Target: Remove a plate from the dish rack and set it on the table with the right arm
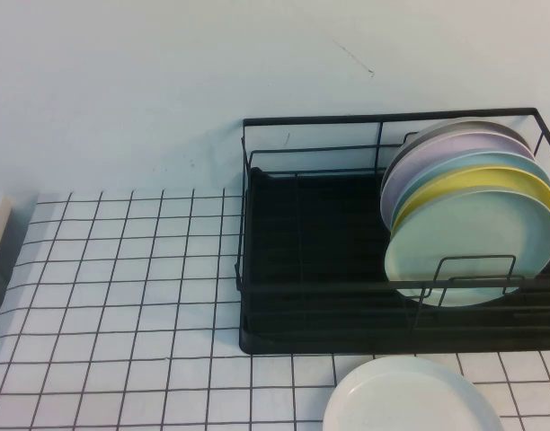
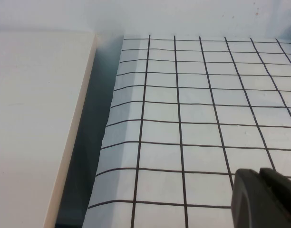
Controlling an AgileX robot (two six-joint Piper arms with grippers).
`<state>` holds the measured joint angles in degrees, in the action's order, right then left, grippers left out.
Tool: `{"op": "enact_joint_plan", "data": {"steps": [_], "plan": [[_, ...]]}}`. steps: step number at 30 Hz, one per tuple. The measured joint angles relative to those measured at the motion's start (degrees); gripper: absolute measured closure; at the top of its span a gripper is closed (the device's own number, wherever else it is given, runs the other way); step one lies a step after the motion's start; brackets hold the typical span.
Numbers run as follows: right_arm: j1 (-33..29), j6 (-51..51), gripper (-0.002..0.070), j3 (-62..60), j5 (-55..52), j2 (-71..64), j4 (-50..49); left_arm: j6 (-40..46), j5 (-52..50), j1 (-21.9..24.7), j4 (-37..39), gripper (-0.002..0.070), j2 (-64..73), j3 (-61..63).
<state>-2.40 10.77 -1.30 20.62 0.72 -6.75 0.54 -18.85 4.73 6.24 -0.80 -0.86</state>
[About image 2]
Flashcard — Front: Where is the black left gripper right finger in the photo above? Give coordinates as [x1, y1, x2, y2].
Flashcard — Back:
[259, 167, 291, 205]

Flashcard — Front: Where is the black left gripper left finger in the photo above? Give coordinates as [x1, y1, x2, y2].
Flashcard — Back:
[230, 168, 291, 228]

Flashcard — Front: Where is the white black-grid tablecloth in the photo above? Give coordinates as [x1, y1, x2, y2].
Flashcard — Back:
[82, 33, 291, 228]

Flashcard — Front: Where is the cream white side board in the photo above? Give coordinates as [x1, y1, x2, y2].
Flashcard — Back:
[0, 29, 99, 228]

